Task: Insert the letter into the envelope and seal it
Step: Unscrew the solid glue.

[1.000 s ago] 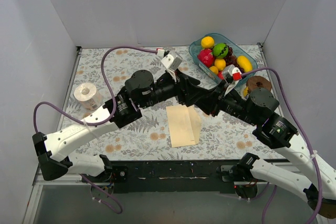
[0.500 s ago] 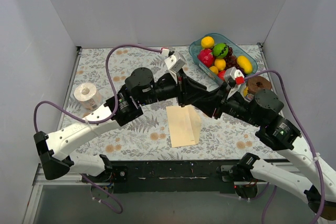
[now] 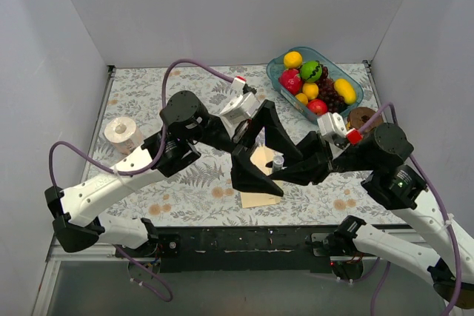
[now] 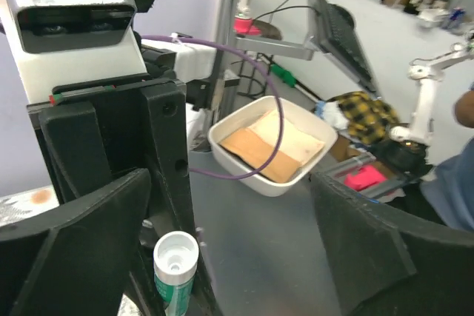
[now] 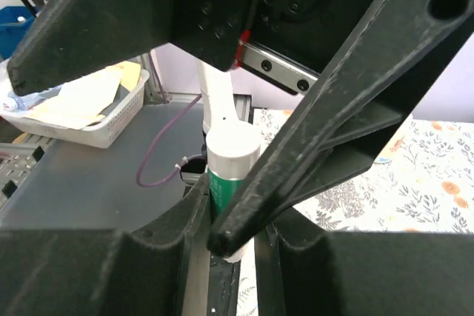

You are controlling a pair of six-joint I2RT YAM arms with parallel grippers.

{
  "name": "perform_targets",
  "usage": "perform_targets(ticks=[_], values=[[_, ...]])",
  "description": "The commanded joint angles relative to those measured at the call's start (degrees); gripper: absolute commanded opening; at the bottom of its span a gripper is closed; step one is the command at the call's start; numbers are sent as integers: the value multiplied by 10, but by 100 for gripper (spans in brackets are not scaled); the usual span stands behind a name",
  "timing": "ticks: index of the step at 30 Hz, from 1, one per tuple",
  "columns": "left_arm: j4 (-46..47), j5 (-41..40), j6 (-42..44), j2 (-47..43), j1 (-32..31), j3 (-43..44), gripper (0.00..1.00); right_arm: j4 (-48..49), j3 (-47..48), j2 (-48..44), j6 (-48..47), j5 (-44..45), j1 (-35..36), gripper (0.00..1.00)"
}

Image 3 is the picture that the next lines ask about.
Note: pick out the yellow mango toy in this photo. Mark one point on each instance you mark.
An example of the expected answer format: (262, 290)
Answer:
(345, 90)

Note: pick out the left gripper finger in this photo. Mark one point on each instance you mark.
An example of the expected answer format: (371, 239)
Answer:
(276, 138)
(242, 171)

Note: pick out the green white glue stick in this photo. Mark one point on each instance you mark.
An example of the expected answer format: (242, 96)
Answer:
(277, 163)

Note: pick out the dark purple grapes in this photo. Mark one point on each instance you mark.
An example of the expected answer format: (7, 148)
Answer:
(328, 94)

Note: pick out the green watermelon toy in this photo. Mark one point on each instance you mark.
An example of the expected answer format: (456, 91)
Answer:
(311, 71)

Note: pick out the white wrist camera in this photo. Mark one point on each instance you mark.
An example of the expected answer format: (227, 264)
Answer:
(240, 108)
(337, 127)

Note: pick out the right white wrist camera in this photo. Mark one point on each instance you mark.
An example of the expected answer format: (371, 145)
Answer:
(337, 127)

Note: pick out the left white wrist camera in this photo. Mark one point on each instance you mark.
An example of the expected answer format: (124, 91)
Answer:
(240, 108)

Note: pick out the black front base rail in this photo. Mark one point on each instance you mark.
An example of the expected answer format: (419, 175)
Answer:
(238, 248)

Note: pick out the small orange lemon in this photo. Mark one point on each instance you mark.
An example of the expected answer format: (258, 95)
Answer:
(301, 97)

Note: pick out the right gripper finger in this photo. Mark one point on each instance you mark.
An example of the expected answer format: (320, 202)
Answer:
(314, 148)
(313, 170)

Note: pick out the small yellow lemon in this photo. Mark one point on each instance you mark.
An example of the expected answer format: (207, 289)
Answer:
(311, 90)

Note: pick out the teal plastic fruit basket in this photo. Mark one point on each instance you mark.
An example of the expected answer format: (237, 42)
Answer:
(276, 67)

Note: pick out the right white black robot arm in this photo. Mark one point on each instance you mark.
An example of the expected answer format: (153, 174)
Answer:
(447, 261)

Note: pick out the red apple toy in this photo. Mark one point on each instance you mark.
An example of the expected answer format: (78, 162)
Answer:
(317, 107)

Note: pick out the red strawberry toy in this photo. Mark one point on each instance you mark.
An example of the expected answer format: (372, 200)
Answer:
(290, 79)

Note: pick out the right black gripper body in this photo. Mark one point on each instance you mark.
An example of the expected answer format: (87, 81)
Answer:
(325, 152)

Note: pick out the beige paper envelope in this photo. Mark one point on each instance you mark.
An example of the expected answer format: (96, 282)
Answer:
(258, 196)

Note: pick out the aluminium frame profile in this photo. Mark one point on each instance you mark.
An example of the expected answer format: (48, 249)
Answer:
(82, 283)

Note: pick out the white toilet paper roll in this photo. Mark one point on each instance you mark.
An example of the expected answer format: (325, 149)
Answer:
(124, 134)

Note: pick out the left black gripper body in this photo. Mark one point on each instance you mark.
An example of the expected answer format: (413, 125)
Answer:
(242, 138)

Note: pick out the yellow orange fruit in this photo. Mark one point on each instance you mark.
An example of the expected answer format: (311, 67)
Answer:
(292, 60)

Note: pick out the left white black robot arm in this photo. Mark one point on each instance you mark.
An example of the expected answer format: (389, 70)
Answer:
(79, 212)

